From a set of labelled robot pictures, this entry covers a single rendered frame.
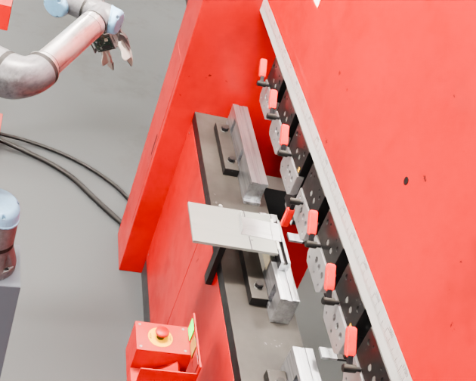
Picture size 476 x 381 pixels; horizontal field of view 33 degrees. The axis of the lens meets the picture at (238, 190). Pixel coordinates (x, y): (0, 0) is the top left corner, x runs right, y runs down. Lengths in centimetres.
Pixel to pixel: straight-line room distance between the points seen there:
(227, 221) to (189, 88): 83
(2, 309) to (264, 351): 76
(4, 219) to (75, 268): 140
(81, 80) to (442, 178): 357
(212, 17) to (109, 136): 166
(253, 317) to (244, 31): 115
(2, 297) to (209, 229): 62
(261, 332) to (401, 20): 96
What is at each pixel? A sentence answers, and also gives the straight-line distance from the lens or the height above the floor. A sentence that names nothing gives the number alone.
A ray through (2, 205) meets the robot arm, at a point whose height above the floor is 100.
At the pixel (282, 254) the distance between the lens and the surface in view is 243.
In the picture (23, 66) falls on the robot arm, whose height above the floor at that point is 141.
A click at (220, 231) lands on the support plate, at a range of 240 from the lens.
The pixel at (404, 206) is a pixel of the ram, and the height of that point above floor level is 158.
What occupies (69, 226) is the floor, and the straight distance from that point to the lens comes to 383.
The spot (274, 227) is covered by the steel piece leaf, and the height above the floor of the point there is 100.
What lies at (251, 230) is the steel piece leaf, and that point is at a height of 100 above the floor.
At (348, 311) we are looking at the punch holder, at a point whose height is 128.
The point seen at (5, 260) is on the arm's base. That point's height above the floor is 83.
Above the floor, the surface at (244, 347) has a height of 87.
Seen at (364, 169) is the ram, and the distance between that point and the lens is 191.
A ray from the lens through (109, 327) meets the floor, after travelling 342.
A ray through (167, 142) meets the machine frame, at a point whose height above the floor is 71.
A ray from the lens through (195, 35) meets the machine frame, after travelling 303.
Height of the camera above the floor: 243
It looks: 33 degrees down
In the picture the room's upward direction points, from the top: 22 degrees clockwise
